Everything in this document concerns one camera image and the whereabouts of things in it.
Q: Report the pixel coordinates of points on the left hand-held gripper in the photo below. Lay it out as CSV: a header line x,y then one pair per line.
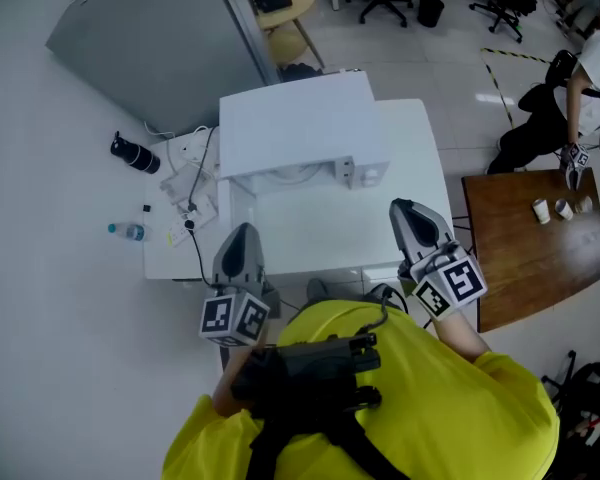
x,y
236,313

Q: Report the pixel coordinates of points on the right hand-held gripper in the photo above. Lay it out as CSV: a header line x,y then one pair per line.
x,y
447,275

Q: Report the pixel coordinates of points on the white microwave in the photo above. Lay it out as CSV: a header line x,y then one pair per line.
x,y
300,123

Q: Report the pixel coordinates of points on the person's right forearm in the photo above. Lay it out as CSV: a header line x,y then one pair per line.
x,y
457,335

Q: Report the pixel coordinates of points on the person's left forearm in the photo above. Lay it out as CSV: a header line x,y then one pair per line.
x,y
228,375

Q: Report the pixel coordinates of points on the white paper cup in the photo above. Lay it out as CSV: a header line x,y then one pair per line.
x,y
563,209
541,211
584,204

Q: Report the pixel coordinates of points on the brown wooden table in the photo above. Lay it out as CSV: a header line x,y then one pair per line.
x,y
530,258

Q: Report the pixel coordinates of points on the person's left shoe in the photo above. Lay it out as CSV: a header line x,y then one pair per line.
x,y
317,289

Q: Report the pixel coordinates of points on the black chest harness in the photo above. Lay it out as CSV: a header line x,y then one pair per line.
x,y
310,373

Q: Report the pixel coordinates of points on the white power strip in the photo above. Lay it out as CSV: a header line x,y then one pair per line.
x,y
194,220

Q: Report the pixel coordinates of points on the white table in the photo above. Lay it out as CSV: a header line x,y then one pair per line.
x,y
420,168

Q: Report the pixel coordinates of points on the clear plastic water bottle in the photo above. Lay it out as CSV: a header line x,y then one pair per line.
x,y
128,231

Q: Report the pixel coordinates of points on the white power adapter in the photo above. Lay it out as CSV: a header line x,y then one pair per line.
x,y
180,185

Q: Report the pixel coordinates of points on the person's yellow shirt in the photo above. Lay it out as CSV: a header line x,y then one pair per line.
x,y
445,418

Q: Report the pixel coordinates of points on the black insulated bottle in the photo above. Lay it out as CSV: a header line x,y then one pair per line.
x,y
136,156

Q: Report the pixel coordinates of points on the yellow black floor tape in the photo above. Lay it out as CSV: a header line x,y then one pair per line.
x,y
500,80

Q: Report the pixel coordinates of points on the black trash bin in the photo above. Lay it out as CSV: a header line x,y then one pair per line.
x,y
430,10

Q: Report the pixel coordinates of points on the yellow round stool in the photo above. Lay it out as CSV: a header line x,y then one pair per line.
x,y
286,44

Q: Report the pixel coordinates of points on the grey partition panel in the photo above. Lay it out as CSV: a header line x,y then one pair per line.
x,y
155,43

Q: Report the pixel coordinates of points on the round yellow table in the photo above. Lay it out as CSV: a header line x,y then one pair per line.
x,y
295,5

